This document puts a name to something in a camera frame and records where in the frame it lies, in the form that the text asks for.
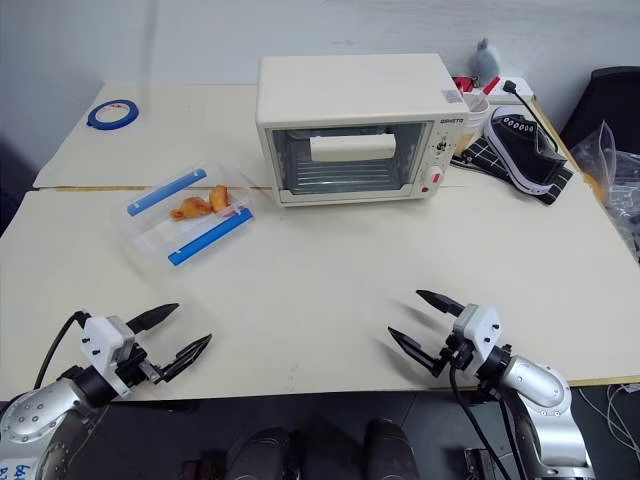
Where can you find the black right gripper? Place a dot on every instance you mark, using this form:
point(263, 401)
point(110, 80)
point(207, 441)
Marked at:
point(460, 355)

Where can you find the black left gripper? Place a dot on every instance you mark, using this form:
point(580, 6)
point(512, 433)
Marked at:
point(134, 367)

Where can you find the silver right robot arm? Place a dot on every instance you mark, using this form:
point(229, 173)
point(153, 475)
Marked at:
point(540, 385)

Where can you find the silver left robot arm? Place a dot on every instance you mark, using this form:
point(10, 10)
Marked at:
point(35, 415)

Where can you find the orange fried food piece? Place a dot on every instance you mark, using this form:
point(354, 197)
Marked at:
point(191, 207)

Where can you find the golden-brown bread slice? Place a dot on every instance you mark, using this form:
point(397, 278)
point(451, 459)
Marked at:
point(219, 198)

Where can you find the cream toaster oven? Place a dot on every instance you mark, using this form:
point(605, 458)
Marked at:
point(350, 90)

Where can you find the clear container with blue clips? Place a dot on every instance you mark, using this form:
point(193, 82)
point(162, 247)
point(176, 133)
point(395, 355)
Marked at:
point(150, 235)

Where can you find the dark rounded shape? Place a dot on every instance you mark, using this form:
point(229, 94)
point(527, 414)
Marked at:
point(262, 455)
point(390, 450)

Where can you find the black checkered cloth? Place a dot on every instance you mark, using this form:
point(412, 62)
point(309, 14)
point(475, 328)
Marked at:
point(480, 156)

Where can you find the black canvas sneaker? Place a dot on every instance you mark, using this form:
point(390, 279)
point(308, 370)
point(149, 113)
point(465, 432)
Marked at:
point(525, 150)

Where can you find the white cup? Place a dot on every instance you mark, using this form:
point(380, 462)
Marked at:
point(475, 120)

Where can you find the blue tape roll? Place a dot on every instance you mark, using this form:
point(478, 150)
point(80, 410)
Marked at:
point(100, 116)

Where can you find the clear plastic bag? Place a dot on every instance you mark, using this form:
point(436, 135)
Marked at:
point(615, 175)

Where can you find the red small object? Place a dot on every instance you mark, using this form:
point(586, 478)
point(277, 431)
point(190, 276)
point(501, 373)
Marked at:
point(462, 83)

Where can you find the white power strip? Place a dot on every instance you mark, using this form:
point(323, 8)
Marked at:
point(520, 90)

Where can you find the grey plush toy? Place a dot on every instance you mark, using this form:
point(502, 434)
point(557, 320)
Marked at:
point(484, 59)

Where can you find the black chair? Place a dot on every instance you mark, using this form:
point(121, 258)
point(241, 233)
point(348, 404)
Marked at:
point(610, 100)

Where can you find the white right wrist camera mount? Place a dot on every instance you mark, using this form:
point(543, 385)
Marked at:
point(480, 325)

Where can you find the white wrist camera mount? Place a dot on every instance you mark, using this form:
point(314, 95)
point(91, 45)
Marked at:
point(102, 340)
point(480, 325)

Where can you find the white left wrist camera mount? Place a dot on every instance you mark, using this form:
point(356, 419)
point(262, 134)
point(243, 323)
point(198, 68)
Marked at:
point(102, 340)

